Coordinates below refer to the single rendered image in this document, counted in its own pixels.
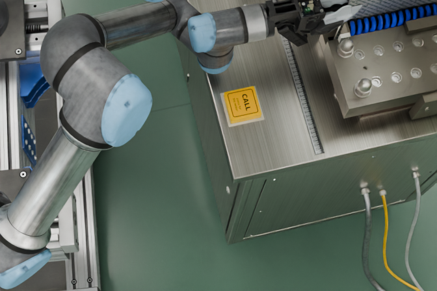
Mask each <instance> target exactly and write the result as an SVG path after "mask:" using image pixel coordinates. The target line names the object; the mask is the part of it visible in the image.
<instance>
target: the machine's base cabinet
mask: <svg viewBox="0 0 437 291"><path fill-rule="evenodd" d="M175 40H176V45H177V48H178V53H179V57H180V60H181V65H182V68H183V72H184V76H185V80H186V83H187V88H188V91H189V96H190V99H191V104H192V109H193V112H194V117H195V120H196V124H197V128H198V132H199V135H200V139H201V143H202V147H203V150H204V155H205V160H206V163H207V168H208V171H209V176H210V179H211V184H212V187H213V191H214V195H215V199H216V202H217V207H218V211H219V214H220V219H221V222H222V227H223V230H224V235H225V238H226V243H227V244H228V245H230V244H232V243H237V242H242V241H245V240H250V239H253V238H258V237H261V236H267V235H270V234H274V233H280V232H283V231H288V230H292V229H296V228H299V227H305V226H308V225H313V224H316V223H321V222H324V221H329V220H334V219H338V218H342V217H346V216H351V215H354V214H359V213H363V212H365V203H364V197H363V196H361V194H360V190H361V189H363V188H370V190H371V193H370V194H369V198H370V202H371V210H376V209H381V208H384V205H383V201H382V197H380V196H379V193H378V192H379V191H381V190H385V191H386V193H387V195H386V196H385V198H386V205H387V207H389V206H392V205H397V204H400V203H406V202H409V201H412V200H413V201H415V200H416V183H415V179H413V178H412V175H411V174H412V173H413V172H415V171H418V172H420V175H421V177H420V178H419V185H420V194H421V196H422V195H423V194H424V193H425V192H426V191H427V190H429V189H430V188H431V187H432V186H434V185H435V184H436V183H437V137H436V138H431V139H428V140H422V141H418V142H414V143H410V144H405V145H400V146H397V147H391V148H387V149H383V150H379V151H374V152H370V153H366V154H362V155H357V156H353V157H348V158H343V159H339V160H335V161H331V162H326V163H322V164H317V165H314V166H308V167H305V168H300V169H297V170H291V171H287V172H283V173H277V174H274V175H269V176H266V177H260V178H257V179H252V180H249V181H243V182H240V183H235V184H233V183H232V178H231V175H230V171H229V168H228V163H227V160H226V156H225V153H224V148H223V145H222V141H221V138H220V133H219V129H218V126H217V121H216V118H215V114H214V111H213V106H212V103H211V99H210V96H209V91H208V88H207V84H206V81H205V76H204V71H203V69H202V68H201V67H200V65H199V63H198V60H197V56H196V55H195V54H194V53H192V52H191V51H190V50H189V49H188V48H187V47H186V46H185V45H183V44H182V43H181V42H180V41H179V40H178V39H177V38H176V37H175Z"/></svg>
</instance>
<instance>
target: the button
mask: <svg viewBox="0 0 437 291"><path fill-rule="evenodd" d="M224 100H225V104H226V108H227V111H228V115H229V119H230V123H237V122H241V121H246V120H252V119H256V118H260V117H261V109H260V106H259V102H258V98H257V95H256V91H255V88H254V86H250V87H247V88H241V89H238V90H232V91H229V92H224Z"/></svg>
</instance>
